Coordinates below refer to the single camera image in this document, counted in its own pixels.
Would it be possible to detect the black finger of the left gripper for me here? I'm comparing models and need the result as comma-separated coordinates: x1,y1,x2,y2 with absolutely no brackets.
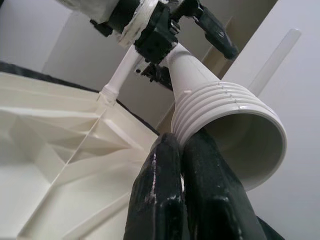
191,1,240,60
139,61,175,91

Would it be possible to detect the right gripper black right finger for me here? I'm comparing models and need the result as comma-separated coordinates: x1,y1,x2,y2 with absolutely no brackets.
181,128,268,240

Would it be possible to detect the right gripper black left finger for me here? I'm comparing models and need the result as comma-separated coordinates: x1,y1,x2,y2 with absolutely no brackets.
122,131,188,240

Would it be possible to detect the white plastic table top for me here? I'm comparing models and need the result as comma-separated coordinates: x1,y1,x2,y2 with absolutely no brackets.
0,71,166,240

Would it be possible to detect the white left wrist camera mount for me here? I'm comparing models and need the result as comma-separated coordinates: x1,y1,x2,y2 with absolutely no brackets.
116,0,161,48

